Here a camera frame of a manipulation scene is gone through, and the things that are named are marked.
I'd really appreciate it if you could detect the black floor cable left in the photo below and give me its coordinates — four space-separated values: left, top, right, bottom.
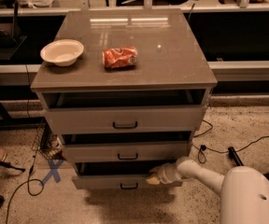
5 115 47 224

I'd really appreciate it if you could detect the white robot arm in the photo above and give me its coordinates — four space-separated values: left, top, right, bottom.
146 157 269 224

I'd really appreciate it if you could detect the black metal bar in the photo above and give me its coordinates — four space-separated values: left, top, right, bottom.
228 147 243 166

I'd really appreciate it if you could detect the white paper bowl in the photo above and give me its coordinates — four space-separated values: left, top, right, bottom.
40 39 84 67

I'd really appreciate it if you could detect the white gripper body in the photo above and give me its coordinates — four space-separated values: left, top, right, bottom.
155 163 182 184

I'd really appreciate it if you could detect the blue tape cross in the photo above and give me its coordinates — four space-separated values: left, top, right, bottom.
42 160 64 185

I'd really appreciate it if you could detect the black stick tool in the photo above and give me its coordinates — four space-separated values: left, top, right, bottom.
0 161 25 172

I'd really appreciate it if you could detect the crushed orange soda can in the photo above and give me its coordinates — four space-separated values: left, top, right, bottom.
102 47 137 69

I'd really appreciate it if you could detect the wire basket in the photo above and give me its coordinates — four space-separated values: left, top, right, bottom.
32 122 63 160

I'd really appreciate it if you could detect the grey drawer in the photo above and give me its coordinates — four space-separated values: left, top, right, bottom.
63 131 191 162
45 90 206 134
72 160 173 189

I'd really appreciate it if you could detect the grey drawer cabinet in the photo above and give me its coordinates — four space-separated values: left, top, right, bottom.
30 8 219 189

